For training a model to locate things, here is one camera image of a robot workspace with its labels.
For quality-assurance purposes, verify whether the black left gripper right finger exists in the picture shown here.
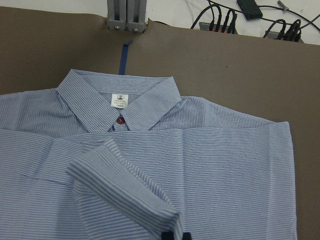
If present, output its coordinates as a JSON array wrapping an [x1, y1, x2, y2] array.
[[182, 232, 192, 240]]

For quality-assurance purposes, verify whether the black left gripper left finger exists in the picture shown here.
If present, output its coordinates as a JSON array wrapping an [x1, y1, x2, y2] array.
[[161, 231, 174, 240]]

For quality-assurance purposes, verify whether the blue striped button shirt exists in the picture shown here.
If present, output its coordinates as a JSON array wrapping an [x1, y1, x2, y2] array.
[[0, 69, 297, 240]]

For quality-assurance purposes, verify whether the grey usb hub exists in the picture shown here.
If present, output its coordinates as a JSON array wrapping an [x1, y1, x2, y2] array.
[[198, 21, 238, 35], [264, 29, 305, 44]]

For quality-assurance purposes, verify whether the black power adapter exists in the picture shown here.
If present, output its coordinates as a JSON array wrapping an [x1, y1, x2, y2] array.
[[236, 0, 263, 21]]

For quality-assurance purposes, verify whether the grey aluminium frame post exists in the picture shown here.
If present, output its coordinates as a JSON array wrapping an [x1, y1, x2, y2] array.
[[106, 0, 147, 34]]

